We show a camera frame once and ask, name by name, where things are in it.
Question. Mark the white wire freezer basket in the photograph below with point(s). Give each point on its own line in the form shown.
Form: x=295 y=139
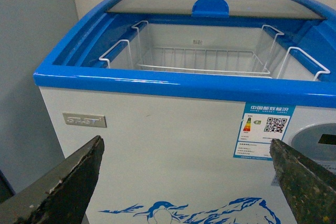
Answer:
x=258 y=52

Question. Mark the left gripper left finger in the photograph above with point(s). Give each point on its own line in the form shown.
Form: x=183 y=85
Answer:
x=63 y=194

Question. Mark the glass sliding freezer lid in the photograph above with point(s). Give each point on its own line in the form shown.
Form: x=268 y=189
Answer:
x=286 y=9

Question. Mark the white chest freezer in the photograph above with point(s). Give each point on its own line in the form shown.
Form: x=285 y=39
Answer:
x=183 y=147

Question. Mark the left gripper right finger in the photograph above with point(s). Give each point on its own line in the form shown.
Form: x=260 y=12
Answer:
x=308 y=187

